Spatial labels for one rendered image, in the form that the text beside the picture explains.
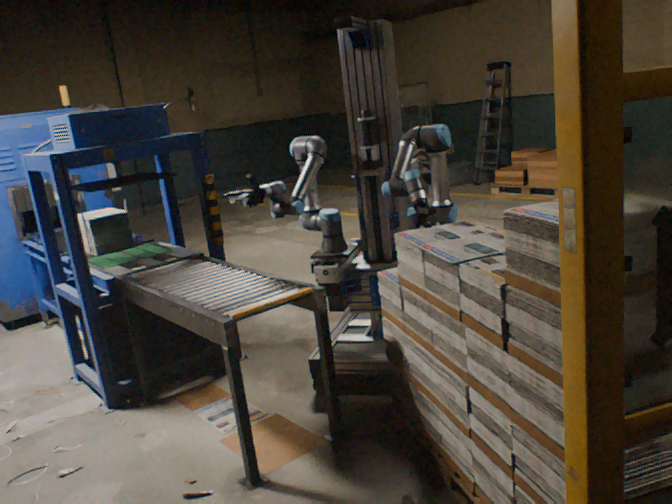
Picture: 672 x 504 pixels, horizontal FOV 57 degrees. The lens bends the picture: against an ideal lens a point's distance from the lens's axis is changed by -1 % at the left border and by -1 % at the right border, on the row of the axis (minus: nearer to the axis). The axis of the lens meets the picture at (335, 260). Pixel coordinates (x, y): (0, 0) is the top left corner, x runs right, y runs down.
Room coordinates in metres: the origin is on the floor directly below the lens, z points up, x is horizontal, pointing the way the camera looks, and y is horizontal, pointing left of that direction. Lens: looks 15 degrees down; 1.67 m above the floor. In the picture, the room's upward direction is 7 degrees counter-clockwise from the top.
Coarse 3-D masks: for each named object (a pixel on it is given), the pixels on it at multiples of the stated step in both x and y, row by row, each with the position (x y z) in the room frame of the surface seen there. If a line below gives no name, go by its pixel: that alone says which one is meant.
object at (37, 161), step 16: (112, 144) 3.69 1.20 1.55; (128, 144) 3.74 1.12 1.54; (144, 144) 3.80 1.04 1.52; (160, 144) 3.86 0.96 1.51; (176, 144) 3.92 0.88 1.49; (192, 144) 3.99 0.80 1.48; (32, 160) 3.81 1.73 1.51; (80, 160) 3.57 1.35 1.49; (96, 160) 3.62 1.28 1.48; (112, 160) 3.68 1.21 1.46
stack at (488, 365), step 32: (384, 288) 2.83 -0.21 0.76; (384, 320) 2.87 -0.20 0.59; (416, 320) 2.49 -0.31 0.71; (448, 320) 2.19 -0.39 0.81; (416, 352) 2.51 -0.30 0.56; (448, 352) 2.21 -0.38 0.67; (480, 352) 1.97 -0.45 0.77; (448, 384) 2.21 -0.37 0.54; (416, 416) 2.58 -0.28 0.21; (480, 416) 2.00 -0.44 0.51; (416, 448) 2.63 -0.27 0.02; (448, 448) 2.28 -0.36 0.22; (512, 448) 1.80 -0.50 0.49; (448, 480) 2.29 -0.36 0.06; (480, 480) 2.02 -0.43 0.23
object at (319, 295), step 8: (192, 256) 3.86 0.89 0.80; (200, 256) 3.82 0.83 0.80; (208, 256) 3.78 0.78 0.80; (224, 264) 3.54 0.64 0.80; (232, 264) 3.51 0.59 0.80; (256, 272) 3.27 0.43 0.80; (264, 272) 3.25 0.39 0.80; (280, 280) 3.06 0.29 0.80; (288, 280) 3.04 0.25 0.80; (296, 280) 3.02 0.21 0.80; (320, 288) 2.83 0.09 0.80; (312, 296) 2.85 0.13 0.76; (320, 296) 2.82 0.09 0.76; (296, 304) 2.97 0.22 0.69; (304, 304) 2.91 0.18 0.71; (312, 304) 2.86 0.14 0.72; (320, 304) 2.82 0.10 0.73; (320, 312) 2.82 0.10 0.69
